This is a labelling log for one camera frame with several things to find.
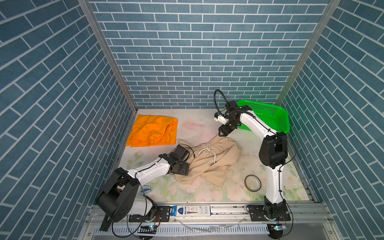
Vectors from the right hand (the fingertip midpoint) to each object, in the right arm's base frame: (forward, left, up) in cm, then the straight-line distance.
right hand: (222, 130), depth 95 cm
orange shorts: (0, +48, -5) cm, 48 cm away
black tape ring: (-33, -17, -11) cm, 39 cm away
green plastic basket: (+23, -43, -10) cm, 50 cm away
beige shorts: (-20, +7, -5) cm, 22 cm away
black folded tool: (-54, +55, -7) cm, 77 cm away
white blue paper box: (-45, +19, -9) cm, 50 cm away
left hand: (-24, +23, -9) cm, 34 cm away
